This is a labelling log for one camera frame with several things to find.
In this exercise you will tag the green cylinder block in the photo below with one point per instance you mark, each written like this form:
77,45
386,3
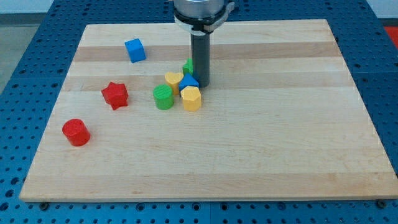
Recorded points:
163,97

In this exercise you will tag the blue cube block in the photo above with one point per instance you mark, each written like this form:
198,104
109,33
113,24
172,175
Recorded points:
135,50

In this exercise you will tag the red star block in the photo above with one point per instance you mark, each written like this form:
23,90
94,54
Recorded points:
116,95

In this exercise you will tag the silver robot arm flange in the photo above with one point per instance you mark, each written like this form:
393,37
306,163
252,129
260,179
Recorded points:
202,17

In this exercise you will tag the yellow heart block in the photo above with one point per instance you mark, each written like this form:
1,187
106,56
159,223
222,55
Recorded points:
173,80

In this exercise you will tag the light wooden board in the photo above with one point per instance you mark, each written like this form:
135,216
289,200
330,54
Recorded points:
281,119

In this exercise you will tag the green block behind rod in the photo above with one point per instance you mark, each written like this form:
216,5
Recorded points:
188,67

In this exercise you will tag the blue triangle block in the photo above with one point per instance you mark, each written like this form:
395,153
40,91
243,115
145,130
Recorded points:
187,80

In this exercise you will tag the red cylinder block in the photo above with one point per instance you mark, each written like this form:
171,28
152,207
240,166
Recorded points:
76,132

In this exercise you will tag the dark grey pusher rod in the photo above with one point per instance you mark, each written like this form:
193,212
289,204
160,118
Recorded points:
201,59

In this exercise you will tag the yellow hexagon block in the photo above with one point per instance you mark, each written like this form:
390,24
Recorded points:
191,97

